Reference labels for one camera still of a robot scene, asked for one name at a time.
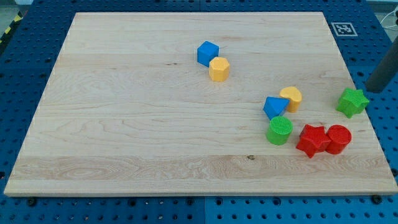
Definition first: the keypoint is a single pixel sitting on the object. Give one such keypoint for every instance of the yellow heart block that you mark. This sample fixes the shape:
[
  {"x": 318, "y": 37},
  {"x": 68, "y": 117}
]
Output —
[{"x": 294, "y": 95}]

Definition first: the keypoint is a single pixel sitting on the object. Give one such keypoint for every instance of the blue triangle block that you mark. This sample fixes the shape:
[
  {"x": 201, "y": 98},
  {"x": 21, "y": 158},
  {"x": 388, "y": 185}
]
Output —
[{"x": 275, "y": 106}]

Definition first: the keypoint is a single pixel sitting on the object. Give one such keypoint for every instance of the green cylinder block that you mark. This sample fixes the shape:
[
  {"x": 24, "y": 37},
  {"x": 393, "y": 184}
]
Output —
[{"x": 279, "y": 130}]

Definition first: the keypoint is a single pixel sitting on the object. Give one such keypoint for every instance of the green star block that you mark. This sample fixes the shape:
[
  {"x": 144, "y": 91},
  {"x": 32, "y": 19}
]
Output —
[{"x": 352, "y": 102}]

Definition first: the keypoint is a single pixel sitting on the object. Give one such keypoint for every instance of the yellow black hazard tape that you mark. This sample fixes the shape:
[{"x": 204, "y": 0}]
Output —
[{"x": 10, "y": 30}]

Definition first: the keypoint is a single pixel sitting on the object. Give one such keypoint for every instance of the red cylinder block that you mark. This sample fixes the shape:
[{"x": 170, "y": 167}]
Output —
[{"x": 340, "y": 137}]

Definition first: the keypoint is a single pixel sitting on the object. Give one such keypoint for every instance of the blue cube block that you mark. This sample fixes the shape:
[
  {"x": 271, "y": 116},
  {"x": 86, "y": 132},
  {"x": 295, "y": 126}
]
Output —
[{"x": 207, "y": 52}]

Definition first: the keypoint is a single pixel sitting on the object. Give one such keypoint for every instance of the white fiducial marker tag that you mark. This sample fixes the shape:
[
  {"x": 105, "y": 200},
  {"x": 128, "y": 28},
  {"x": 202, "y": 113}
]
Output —
[{"x": 344, "y": 29}]

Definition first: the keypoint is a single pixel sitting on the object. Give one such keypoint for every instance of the yellow hexagon block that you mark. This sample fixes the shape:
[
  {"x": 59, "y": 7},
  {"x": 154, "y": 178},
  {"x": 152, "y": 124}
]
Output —
[{"x": 219, "y": 69}]

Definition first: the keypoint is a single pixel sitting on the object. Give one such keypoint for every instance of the red star block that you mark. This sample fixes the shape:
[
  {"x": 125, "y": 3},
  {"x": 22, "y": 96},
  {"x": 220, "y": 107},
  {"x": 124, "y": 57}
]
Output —
[{"x": 313, "y": 139}]

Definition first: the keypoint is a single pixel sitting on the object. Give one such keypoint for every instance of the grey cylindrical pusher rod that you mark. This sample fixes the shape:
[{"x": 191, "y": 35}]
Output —
[{"x": 384, "y": 72}]

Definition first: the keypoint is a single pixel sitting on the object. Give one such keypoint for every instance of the wooden board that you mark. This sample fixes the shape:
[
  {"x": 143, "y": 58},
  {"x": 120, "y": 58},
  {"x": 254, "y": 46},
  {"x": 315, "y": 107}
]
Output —
[{"x": 128, "y": 111}]

